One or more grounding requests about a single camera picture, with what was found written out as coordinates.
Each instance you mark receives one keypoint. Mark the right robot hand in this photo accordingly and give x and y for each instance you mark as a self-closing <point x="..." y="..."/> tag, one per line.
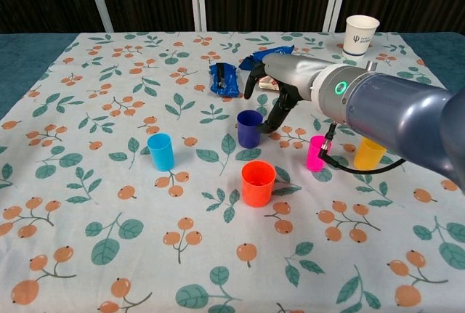
<point x="290" y="69"/>

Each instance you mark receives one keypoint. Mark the dark blue plastic cup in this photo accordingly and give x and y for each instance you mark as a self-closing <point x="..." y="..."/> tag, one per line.
<point x="248" y="137"/>

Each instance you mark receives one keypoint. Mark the pink plastic cup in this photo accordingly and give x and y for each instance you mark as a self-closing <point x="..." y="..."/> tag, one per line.
<point x="314" y="160"/>

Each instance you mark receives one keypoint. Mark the yellow plastic cup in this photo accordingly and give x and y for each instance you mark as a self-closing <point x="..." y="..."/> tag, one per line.
<point x="367" y="158"/>

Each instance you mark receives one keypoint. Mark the light blue plastic cup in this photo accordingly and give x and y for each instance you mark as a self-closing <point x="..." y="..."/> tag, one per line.
<point x="161" y="157"/>

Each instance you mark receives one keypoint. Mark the white paper cup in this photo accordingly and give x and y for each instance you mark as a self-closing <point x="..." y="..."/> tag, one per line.
<point x="357" y="42"/>

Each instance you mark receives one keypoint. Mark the large orange plastic cup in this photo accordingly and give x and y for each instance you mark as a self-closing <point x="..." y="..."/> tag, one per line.
<point x="256" y="193"/>

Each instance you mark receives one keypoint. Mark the twisted blue snack wrapper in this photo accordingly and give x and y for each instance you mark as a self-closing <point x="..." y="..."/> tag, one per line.
<point x="278" y="51"/>

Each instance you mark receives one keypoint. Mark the gold red snack package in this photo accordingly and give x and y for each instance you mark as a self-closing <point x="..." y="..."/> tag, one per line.
<point x="267" y="83"/>

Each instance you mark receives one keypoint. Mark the flat blue black-striped packet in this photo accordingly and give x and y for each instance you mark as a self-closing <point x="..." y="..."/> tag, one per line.
<point x="224" y="80"/>

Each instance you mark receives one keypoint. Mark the floral patterned tablecloth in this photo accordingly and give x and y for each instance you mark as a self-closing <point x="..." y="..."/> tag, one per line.
<point x="91" y="182"/>

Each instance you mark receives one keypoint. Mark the teal velvet table cover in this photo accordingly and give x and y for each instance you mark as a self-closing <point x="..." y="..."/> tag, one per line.
<point x="22" y="59"/>

